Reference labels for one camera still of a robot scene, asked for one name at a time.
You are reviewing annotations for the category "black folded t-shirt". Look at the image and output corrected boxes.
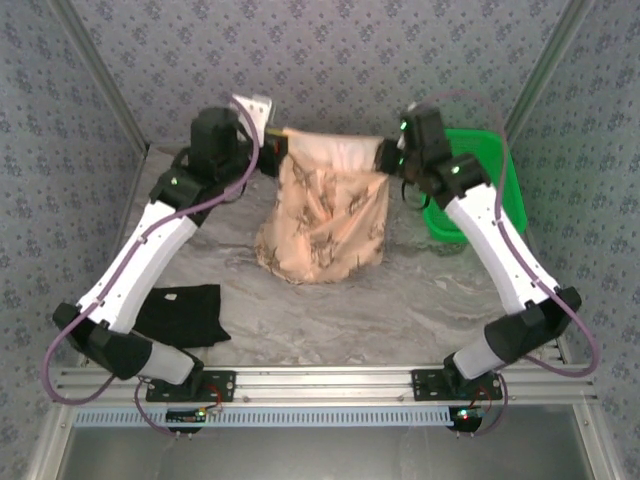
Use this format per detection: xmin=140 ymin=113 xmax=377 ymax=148
xmin=132 ymin=283 xmax=232 ymax=351

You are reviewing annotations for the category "peach printed t-shirt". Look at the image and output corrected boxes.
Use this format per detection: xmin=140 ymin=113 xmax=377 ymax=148
xmin=253 ymin=127 xmax=392 ymax=286

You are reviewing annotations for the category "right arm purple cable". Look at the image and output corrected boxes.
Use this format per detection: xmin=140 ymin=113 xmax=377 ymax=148
xmin=399 ymin=89 xmax=601 ymax=379

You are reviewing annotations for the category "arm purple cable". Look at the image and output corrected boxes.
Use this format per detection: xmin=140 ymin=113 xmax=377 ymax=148
xmin=399 ymin=89 xmax=601 ymax=379
xmin=40 ymin=94 xmax=261 ymax=405

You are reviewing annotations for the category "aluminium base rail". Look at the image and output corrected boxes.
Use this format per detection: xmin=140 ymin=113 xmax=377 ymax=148
xmin=52 ymin=363 xmax=600 ymax=405

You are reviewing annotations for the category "small black circuit board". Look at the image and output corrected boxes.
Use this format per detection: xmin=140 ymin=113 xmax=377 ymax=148
xmin=448 ymin=405 xmax=485 ymax=430
xmin=165 ymin=407 xmax=207 ymax=425

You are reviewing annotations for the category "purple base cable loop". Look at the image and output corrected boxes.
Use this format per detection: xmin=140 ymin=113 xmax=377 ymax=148
xmin=452 ymin=369 xmax=509 ymax=439
xmin=132 ymin=379 xmax=201 ymax=441

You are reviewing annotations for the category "aluminium corner post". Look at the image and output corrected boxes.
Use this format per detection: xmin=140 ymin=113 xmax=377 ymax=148
xmin=49 ymin=0 xmax=151 ymax=154
xmin=499 ymin=0 xmax=597 ymax=144

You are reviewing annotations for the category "grey metal panel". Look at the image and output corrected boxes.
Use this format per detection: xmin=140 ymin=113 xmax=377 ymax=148
xmin=59 ymin=424 xmax=596 ymax=480

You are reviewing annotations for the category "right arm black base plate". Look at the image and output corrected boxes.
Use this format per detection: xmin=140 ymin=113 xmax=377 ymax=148
xmin=410 ymin=368 xmax=503 ymax=403

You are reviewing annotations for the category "green plastic basket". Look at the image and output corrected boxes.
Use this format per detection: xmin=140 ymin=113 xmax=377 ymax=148
xmin=422 ymin=128 xmax=529 ymax=245

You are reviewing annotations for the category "white slotted cable duct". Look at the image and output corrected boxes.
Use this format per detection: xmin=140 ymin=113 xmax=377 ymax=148
xmin=73 ymin=405 xmax=454 ymax=428

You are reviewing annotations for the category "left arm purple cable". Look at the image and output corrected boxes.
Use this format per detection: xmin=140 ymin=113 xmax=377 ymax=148
xmin=40 ymin=94 xmax=261 ymax=405

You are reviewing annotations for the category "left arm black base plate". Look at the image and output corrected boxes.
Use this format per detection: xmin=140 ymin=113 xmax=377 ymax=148
xmin=144 ymin=368 xmax=237 ymax=404

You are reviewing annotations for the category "aluminium side rail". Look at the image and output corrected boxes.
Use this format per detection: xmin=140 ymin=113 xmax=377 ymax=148
xmin=24 ymin=144 xmax=151 ymax=480
xmin=502 ymin=139 xmax=621 ymax=480

